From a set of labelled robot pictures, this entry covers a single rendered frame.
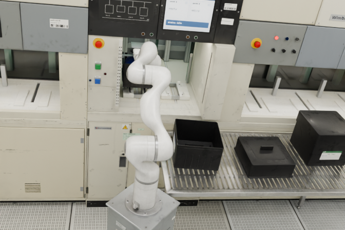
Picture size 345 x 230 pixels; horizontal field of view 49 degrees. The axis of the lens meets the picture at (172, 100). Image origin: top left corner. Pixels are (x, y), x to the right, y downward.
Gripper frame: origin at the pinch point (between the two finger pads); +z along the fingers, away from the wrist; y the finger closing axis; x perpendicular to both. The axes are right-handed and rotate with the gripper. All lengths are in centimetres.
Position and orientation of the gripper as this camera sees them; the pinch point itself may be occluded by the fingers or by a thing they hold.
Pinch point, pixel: (139, 48)
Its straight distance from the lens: 263.5
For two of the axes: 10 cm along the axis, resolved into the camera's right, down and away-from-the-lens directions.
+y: 9.8, 0.4, 1.8
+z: -1.3, -5.2, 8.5
